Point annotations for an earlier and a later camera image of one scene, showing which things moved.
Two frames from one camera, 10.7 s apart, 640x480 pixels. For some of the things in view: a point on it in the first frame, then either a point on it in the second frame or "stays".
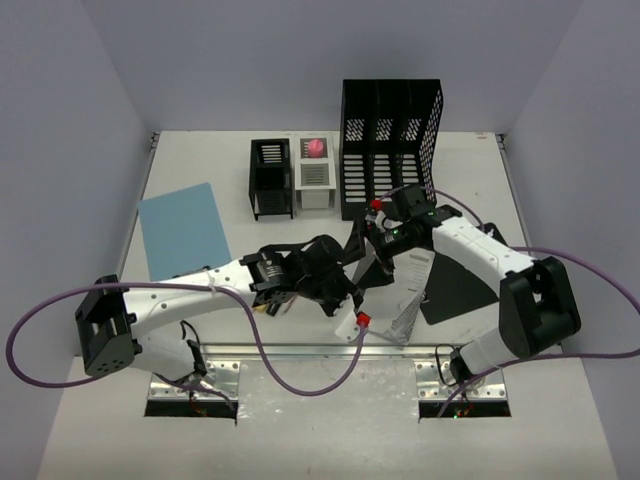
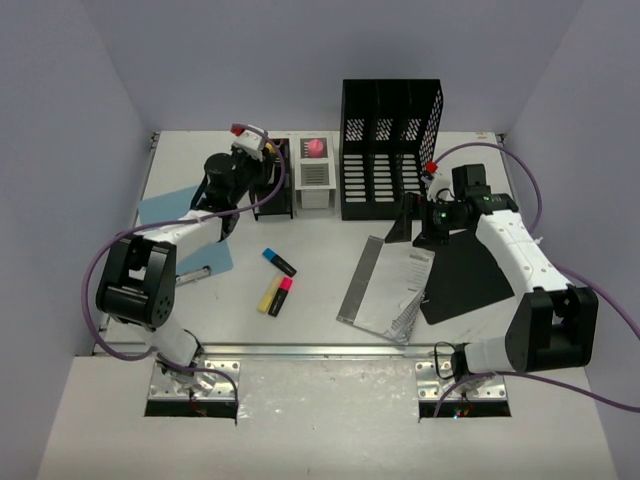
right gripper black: (356, 248) → (402, 231)
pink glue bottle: (315, 148) stays
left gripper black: (338, 288) → (260, 167)
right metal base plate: (435, 381) stays
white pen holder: (315, 177) stays
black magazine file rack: (383, 123) stays
